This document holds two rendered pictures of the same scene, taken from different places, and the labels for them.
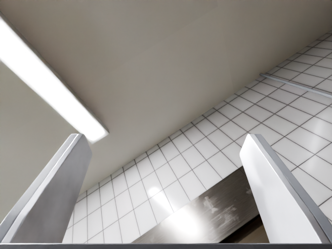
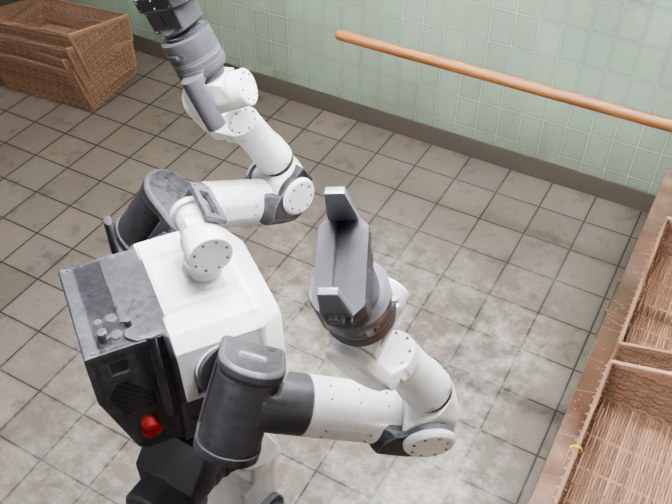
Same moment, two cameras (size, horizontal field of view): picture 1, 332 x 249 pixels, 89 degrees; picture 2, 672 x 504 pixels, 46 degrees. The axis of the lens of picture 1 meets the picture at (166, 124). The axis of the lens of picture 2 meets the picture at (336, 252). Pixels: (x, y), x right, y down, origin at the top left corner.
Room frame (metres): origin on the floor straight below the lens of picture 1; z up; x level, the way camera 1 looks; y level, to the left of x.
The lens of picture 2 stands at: (0.40, -0.45, 2.27)
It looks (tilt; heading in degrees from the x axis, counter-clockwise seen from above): 44 degrees down; 125
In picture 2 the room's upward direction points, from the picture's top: straight up
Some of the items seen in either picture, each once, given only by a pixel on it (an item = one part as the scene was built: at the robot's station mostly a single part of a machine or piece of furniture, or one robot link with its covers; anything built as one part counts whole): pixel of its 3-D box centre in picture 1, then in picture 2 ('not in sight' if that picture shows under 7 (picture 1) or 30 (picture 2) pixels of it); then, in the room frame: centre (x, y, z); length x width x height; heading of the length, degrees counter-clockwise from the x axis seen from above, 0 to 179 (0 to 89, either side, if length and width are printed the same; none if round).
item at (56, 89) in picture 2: not in sight; (62, 61); (-2.84, 1.72, 0.14); 0.56 x 0.49 x 0.28; 12
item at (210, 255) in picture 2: not in sight; (201, 240); (-0.26, 0.14, 1.46); 0.10 x 0.07 x 0.09; 150
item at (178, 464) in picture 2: not in sight; (196, 449); (-0.27, 0.06, 0.99); 0.28 x 0.13 x 0.18; 95
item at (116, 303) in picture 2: not in sight; (179, 338); (-0.29, 0.09, 1.26); 0.34 x 0.30 x 0.36; 150
